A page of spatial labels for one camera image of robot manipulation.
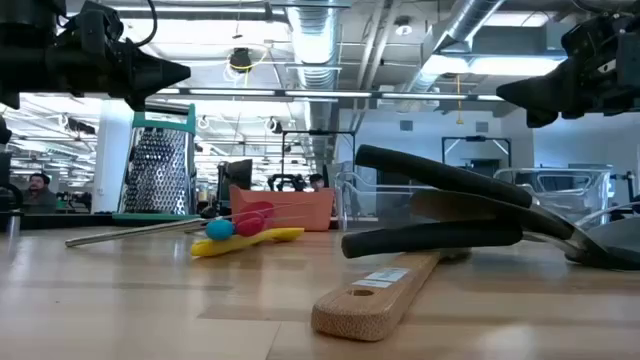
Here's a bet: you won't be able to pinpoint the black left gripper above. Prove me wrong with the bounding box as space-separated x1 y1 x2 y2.
64 2 192 112

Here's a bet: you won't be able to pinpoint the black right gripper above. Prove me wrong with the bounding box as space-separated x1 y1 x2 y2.
496 14 624 129

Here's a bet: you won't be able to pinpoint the wide black spatula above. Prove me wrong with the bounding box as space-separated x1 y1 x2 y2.
409 188 575 241
353 143 640 271

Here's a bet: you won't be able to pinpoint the metal kitchen tongs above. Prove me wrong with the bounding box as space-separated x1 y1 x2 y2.
64 199 326 249

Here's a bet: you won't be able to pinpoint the blue silicone spoon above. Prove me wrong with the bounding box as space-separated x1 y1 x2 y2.
204 218 236 241

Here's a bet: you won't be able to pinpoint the yellow silicone spoon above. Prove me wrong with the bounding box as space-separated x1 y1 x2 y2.
190 227 305 259

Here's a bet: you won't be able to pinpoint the narrow black spatula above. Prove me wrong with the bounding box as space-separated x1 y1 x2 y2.
341 219 581 260

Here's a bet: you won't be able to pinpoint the wooden slotted spoon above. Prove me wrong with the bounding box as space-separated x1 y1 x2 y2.
310 247 471 343

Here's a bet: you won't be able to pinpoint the white square pillar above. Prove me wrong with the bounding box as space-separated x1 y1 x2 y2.
91 99 135 214

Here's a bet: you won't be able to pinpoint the teal metal box grater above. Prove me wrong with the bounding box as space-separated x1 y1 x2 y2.
112 103 199 225

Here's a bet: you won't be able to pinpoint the clear plastic bin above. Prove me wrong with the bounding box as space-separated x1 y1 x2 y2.
492 167 614 231
333 169 441 234

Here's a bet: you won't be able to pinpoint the black background stand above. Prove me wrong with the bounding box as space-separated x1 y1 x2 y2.
609 169 640 221

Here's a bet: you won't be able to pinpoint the black background monitor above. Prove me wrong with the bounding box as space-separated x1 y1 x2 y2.
217 158 254 204

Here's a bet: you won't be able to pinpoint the long overhead light bar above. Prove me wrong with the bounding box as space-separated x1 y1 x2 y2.
154 87 506 103

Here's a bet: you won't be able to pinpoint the orange plastic bin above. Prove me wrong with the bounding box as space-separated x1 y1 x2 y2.
229 185 335 232

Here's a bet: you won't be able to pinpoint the black background rig frame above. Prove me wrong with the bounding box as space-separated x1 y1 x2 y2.
441 134 513 169

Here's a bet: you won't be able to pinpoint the yellow hanging cord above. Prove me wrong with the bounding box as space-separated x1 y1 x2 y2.
453 74 464 126

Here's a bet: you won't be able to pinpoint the black ceiling cable reel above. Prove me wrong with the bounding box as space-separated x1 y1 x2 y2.
228 47 254 75

